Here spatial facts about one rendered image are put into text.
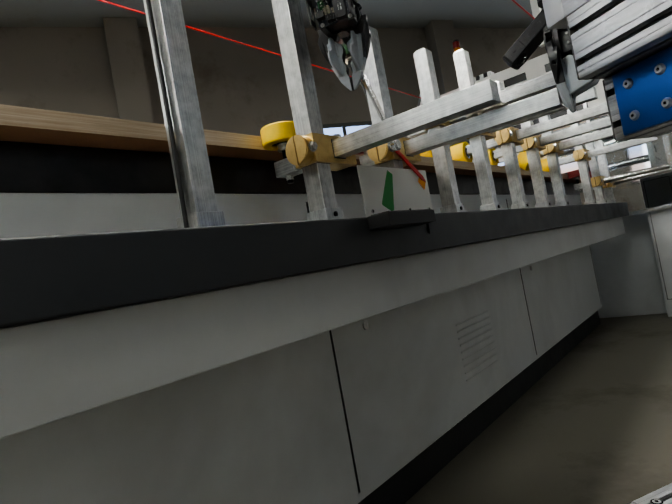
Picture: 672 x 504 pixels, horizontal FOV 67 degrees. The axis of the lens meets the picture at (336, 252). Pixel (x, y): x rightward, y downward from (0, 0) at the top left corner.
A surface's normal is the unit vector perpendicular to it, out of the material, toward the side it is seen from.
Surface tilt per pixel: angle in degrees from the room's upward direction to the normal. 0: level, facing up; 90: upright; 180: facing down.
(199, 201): 90
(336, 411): 90
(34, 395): 90
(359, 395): 90
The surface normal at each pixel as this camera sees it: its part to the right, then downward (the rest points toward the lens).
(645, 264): -0.62, 0.09
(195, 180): 0.76, -0.16
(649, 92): -0.92, 0.15
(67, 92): 0.35, -0.10
